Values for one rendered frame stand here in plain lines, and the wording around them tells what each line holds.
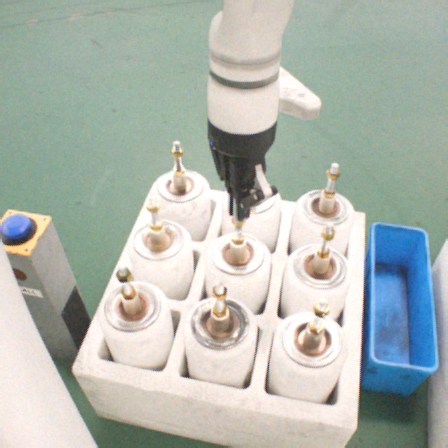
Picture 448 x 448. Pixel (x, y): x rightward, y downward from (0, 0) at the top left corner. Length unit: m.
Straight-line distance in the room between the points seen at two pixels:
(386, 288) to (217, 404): 0.48
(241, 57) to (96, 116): 1.01
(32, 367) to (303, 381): 0.47
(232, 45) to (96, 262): 0.68
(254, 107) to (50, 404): 0.36
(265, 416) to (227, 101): 0.40
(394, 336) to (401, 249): 0.18
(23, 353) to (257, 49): 0.34
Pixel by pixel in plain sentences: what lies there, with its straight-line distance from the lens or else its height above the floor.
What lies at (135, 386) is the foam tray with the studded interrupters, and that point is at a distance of 0.68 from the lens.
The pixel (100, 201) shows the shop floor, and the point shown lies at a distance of 1.15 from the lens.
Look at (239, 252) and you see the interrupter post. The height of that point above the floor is 0.27.
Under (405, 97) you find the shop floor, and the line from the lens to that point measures 1.57.
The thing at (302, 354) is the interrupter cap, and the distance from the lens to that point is 0.61.
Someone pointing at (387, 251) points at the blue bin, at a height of 0.05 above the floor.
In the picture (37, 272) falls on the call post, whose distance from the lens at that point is 0.69.
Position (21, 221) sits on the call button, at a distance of 0.68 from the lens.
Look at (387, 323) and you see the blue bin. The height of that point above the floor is 0.00.
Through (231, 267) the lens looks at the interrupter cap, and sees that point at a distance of 0.67.
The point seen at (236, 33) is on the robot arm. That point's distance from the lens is 0.44.
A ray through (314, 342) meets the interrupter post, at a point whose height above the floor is 0.27.
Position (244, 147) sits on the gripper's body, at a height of 0.48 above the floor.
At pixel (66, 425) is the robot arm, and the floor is 0.63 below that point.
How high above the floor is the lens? 0.79
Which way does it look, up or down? 48 degrees down
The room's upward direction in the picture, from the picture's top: straight up
